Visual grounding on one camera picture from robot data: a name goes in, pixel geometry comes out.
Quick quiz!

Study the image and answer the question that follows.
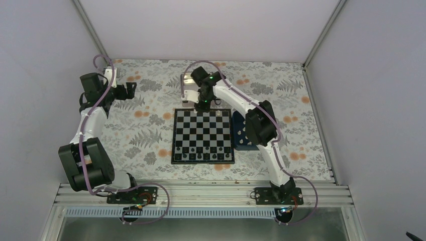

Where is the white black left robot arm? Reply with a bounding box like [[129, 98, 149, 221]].
[[58, 69, 140, 203]]

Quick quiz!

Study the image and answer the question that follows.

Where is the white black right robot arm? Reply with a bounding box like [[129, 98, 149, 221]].
[[182, 67, 295, 204]]

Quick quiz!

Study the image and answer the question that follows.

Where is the black silver chess board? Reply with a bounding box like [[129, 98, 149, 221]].
[[171, 108, 235, 165]]

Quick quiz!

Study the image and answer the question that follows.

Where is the black chess piece row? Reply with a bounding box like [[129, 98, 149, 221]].
[[173, 147, 232, 161]]

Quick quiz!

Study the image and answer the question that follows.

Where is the pink metal tin box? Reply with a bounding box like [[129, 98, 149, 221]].
[[180, 70, 221, 108]]

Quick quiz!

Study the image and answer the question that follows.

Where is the floral patterned table mat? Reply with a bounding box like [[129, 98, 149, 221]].
[[101, 59, 332, 181]]

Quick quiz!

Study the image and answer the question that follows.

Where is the blue plastic piece tray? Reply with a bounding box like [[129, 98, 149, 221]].
[[232, 111, 259, 151]]

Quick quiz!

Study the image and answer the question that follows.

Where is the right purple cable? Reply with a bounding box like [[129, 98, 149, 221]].
[[181, 60, 319, 226]]

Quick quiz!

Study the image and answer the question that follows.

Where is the purple cable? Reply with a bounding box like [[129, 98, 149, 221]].
[[181, 60, 319, 226], [79, 54, 170, 225]]

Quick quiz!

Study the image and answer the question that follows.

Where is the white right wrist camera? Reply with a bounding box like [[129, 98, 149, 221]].
[[181, 90, 200, 103]]

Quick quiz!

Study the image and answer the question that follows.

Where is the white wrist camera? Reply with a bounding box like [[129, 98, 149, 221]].
[[103, 66, 119, 88], [181, 90, 200, 103]]

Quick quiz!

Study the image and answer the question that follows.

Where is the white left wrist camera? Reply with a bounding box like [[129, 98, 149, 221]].
[[103, 66, 119, 88]]

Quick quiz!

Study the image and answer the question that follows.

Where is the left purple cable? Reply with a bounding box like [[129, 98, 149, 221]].
[[79, 54, 170, 225]]

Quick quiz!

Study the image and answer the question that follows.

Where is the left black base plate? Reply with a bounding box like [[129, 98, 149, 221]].
[[106, 186, 158, 205]]

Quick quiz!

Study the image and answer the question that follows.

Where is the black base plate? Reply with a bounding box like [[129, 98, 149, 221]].
[[250, 187, 304, 205], [106, 186, 158, 205]]

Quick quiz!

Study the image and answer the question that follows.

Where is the aluminium rail frame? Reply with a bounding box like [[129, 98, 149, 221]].
[[54, 181, 354, 207]]

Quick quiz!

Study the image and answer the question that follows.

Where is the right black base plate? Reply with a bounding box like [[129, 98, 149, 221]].
[[250, 187, 304, 205]]

